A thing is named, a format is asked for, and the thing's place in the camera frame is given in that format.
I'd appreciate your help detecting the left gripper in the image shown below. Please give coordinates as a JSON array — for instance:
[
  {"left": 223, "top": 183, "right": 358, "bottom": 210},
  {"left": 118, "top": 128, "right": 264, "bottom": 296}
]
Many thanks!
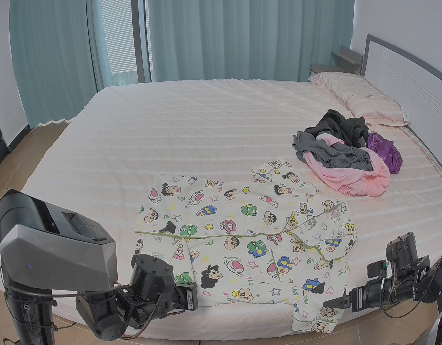
[{"left": 172, "top": 282, "right": 199, "bottom": 312}]

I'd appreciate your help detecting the window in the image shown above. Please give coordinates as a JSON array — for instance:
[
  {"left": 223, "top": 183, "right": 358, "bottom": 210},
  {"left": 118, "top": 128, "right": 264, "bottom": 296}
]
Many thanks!
[{"left": 99, "top": 0, "right": 155, "bottom": 87}]

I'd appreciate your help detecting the bed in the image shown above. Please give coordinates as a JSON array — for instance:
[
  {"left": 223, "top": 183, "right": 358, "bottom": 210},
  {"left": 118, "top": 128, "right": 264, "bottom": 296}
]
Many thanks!
[{"left": 0, "top": 34, "right": 442, "bottom": 339}]

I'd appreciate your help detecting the black cable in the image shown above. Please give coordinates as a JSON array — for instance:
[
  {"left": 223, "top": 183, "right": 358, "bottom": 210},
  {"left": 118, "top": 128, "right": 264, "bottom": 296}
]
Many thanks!
[{"left": 380, "top": 305, "right": 416, "bottom": 320}]

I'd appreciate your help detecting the grey bedside table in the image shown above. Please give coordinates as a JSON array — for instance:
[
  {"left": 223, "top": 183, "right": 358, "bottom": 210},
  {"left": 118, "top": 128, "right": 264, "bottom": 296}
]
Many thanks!
[{"left": 310, "top": 46, "right": 362, "bottom": 76}]

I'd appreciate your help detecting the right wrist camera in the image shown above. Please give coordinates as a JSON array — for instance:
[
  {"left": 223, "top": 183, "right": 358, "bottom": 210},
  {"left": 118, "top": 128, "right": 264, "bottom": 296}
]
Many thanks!
[{"left": 367, "top": 260, "right": 387, "bottom": 279}]

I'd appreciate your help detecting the blue-green curtain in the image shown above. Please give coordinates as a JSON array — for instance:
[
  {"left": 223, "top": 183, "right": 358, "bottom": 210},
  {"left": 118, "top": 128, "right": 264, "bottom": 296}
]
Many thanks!
[
  {"left": 147, "top": 0, "right": 356, "bottom": 82},
  {"left": 9, "top": 0, "right": 99, "bottom": 128}
]

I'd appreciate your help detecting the pile of clothes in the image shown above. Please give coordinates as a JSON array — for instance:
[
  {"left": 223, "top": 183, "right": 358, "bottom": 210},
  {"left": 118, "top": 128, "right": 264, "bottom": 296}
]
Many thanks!
[{"left": 293, "top": 109, "right": 403, "bottom": 197}]

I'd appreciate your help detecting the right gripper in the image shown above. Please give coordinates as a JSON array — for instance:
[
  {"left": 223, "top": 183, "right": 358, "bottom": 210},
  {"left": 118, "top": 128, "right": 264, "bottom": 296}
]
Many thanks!
[{"left": 323, "top": 278, "right": 393, "bottom": 313}]

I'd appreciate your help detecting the white printed pyjama top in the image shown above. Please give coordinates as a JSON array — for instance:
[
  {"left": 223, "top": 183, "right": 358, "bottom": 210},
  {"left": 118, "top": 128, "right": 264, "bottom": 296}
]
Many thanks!
[{"left": 134, "top": 160, "right": 359, "bottom": 333}]

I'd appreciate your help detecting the pink pillow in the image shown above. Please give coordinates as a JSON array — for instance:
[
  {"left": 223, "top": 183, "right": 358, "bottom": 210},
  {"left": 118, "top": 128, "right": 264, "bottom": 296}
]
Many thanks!
[{"left": 307, "top": 71, "right": 411, "bottom": 127}]

